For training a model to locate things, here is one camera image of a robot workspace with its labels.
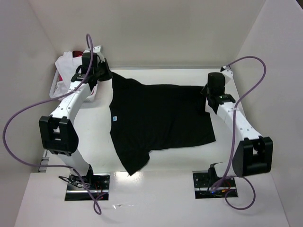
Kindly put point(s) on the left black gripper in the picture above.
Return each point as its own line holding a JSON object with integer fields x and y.
{"x": 104, "y": 74}

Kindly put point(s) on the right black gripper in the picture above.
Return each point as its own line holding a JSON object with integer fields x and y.
{"x": 205, "y": 90}

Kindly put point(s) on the black t shirt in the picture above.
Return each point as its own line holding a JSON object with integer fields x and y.
{"x": 156, "y": 117}

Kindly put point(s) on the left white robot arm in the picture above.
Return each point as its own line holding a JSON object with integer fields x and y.
{"x": 57, "y": 131}

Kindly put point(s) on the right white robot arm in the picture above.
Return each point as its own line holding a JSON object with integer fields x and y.
{"x": 252, "y": 152}

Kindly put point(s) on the red t shirt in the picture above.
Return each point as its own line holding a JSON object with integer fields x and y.
{"x": 67, "y": 64}

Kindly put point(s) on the white t shirt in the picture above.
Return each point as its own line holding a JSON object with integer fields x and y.
{"x": 62, "y": 88}

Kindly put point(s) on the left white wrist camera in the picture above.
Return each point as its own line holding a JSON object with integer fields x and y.
{"x": 97, "y": 50}

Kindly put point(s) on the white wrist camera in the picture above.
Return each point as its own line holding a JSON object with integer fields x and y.
{"x": 227, "y": 72}
{"x": 97, "y": 50}

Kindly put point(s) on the aluminium table edge rail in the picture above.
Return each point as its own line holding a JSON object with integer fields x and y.
{"x": 163, "y": 67}

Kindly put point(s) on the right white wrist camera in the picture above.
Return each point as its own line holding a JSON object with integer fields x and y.
{"x": 227, "y": 72}

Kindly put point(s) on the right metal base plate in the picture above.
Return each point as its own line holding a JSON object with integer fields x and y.
{"x": 203, "y": 182}

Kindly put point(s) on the metal base plate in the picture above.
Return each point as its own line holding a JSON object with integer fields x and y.
{"x": 98, "y": 185}
{"x": 203, "y": 182}

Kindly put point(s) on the grey slotted rail bracket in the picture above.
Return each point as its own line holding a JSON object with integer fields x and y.
{"x": 43, "y": 165}

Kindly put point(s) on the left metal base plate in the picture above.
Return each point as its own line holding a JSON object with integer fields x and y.
{"x": 98, "y": 185}

